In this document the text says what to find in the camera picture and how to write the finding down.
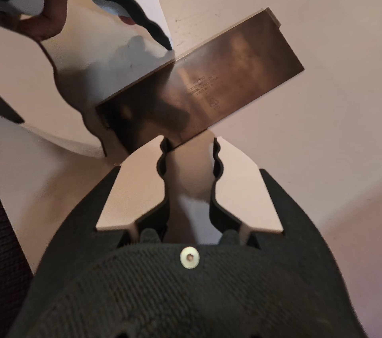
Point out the black divider plate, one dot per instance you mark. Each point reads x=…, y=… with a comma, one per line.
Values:
x=232, y=75

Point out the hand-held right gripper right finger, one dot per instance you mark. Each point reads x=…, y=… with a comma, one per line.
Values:
x=247, y=195

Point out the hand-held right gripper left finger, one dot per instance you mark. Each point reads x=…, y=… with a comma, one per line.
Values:
x=134, y=195

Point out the person's left hand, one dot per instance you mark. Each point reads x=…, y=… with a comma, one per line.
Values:
x=53, y=1

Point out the person's dark sweater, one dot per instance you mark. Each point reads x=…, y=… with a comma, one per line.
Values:
x=12, y=269

